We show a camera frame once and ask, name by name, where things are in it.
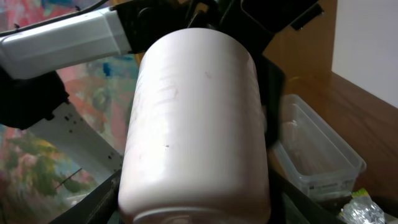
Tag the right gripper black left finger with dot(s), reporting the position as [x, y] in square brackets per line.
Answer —
[96, 207]

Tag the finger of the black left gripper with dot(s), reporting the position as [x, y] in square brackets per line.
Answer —
[271, 80]

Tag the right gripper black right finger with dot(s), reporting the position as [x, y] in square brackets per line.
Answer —
[289, 205]

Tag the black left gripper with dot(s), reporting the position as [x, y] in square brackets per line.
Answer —
[253, 23]

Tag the yellow foil snack wrapper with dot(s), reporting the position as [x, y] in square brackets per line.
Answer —
[361, 209]

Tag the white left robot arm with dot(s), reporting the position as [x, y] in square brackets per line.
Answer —
[33, 95]

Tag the clear plastic bin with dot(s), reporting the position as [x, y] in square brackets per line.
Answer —
[315, 159]

